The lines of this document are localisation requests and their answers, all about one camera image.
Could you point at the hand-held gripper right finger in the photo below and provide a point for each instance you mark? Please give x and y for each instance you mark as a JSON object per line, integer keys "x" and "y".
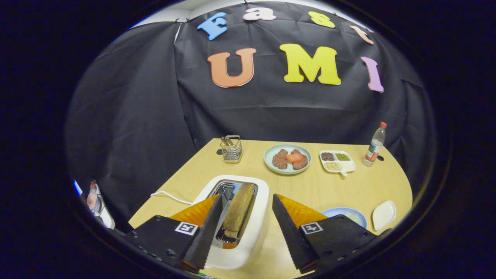
{"x": 292, "y": 240}

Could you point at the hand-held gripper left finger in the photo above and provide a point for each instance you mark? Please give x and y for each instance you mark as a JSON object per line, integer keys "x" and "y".
{"x": 207, "y": 236}

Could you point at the white toaster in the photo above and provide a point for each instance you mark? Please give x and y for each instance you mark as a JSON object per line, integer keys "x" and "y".
{"x": 255, "y": 232}

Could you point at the brown toast slice in toaster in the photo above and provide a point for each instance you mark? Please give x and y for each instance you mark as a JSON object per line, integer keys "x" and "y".
{"x": 238, "y": 209}

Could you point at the blue plate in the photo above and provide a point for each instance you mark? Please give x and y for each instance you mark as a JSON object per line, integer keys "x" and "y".
{"x": 333, "y": 212}

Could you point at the pale green plate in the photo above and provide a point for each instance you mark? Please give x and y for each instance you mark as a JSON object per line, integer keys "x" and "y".
{"x": 287, "y": 170}

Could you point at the brown meat patty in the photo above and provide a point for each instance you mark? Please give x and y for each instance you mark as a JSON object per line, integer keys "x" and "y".
{"x": 279, "y": 159}
{"x": 301, "y": 164}

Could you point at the red tomato slice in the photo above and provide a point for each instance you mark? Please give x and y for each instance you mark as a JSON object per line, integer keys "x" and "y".
{"x": 294, "y": 157}

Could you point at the heap of pale beans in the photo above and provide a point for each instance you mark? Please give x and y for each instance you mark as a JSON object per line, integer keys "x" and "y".
{"x": 332, "y": 166}

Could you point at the heap of dark beans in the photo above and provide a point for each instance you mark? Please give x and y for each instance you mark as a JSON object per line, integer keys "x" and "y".
{"x": 328, "y": 156}

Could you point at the white divided tray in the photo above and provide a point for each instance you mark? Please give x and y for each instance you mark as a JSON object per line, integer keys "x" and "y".
{"x": 348, "y": 166}

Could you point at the small white plate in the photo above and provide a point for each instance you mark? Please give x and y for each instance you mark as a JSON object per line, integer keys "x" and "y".
{"x": 384, "y": 215}

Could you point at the brown wooden utensil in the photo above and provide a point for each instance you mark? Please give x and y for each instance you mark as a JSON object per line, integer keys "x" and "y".
{"x": 226, "y": 141}

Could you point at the heap of green beans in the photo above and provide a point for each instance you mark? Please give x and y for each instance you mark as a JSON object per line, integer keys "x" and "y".
{"x": 342, "y": 156}

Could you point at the white and pink object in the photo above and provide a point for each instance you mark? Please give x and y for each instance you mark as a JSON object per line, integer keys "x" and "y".
{"x": 102, "y": 213}

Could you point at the clear bottle with red cap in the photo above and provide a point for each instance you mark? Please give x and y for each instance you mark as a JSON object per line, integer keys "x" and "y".
{"x": 374, "y": 149}

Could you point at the black backdrop cloth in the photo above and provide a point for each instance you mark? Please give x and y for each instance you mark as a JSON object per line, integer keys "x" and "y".
{"x": 271, "y": 112}

